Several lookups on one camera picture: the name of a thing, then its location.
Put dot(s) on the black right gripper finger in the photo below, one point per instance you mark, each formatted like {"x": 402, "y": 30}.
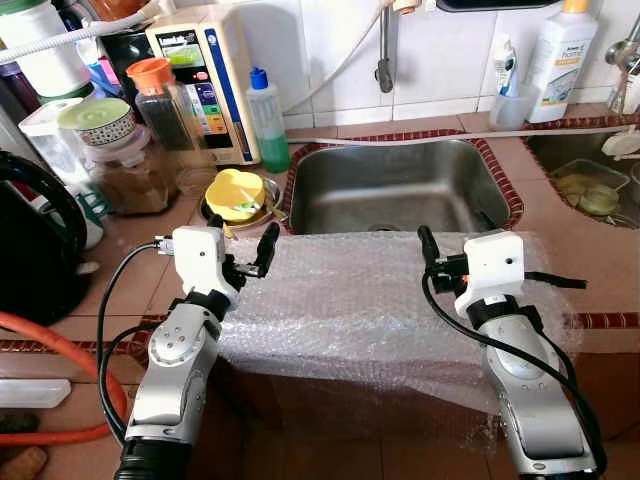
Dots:
{"x": 487, "y": 220}
{"x": 428, "y": 245}

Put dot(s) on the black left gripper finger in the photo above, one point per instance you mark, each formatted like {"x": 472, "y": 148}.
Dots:
{"x": 215, "y": 221}
{"x": 268, "y": 248}

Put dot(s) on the yellow plastic container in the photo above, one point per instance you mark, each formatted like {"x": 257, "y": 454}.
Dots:
{"x": 235, "y": 193}

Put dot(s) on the steel bowl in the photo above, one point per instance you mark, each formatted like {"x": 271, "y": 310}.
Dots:
{"x": 272, "y": 195}

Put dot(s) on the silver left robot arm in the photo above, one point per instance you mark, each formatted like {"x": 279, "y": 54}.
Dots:
{"x": 180, "y": 370}

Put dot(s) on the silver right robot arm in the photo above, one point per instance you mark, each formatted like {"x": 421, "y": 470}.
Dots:
{"x": 530, "y": 400}

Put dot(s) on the steel sink basin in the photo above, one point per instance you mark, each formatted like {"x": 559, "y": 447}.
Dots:
{"x": 590, "y": 140}
{"x": 400, "y": 190}

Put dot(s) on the clear jar with pink lid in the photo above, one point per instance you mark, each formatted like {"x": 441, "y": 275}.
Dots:
{"x": 135, "y": 180}

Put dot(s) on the black tape strip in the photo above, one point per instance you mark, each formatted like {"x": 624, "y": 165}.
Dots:
{"x": 555, "y": 280}

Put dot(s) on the clear bubble wrap sheet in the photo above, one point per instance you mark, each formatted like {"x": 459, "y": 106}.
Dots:
{"x": 350, "y": 300}

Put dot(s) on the green soap bottle blue cap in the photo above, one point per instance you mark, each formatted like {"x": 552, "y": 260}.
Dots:
{"x": 270, "y": 130}

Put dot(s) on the clear plastic food tub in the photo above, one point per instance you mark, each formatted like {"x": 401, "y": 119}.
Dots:
{"x": 590, "y": 185}

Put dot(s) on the clear plastic cup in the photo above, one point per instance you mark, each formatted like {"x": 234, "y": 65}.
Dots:
{"x": 515, "y": 108}

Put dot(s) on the green bunny mug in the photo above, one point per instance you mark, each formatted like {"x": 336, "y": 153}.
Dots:
{"x": 95, "y": 210}

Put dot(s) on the clear jar with orange lid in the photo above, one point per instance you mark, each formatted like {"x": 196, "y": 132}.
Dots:
{"x": 165, "y": 110}

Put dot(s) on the cream water ionizer machine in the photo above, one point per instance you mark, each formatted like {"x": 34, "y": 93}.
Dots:
{"x": 205, "y": 90}

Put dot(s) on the white dish scrubber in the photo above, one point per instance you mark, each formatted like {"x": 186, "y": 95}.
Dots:
{"x": 620, "y": 144}

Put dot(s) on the patterned bowl with green lid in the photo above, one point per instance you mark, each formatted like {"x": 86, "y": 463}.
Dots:
{"x": 97, "y": 120}

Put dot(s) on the white toothpaste tube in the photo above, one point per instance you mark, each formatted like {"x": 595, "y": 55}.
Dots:
{"x": 505, "y": 65}

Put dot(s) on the white detergent bottle orange cap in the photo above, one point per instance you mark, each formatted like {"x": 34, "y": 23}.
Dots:
{"x": 560, "y": 60}

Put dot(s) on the clear plastic storage container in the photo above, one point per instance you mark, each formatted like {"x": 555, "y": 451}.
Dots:
{"x": 50, "y": 140}

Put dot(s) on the grey faucet pipe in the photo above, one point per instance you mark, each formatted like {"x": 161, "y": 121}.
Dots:
{"x": 385, "y": 50}

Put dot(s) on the white jar with green lid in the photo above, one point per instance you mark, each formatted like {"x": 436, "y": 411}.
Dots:
{"x": 40, "y": 65}

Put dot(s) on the white stove lighter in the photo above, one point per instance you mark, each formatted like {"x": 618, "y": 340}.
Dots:
{"x": 35, "y": 392}

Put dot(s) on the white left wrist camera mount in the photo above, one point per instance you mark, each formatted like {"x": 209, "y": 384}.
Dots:
{"x": 200, "y": 255}

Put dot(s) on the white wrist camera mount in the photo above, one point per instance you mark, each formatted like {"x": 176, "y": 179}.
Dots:
{"x": 200, "y": 255}
{"x": 490, "y": 265}

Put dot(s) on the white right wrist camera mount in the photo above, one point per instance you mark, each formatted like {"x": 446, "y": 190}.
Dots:
{"x": 490, "y": 265}

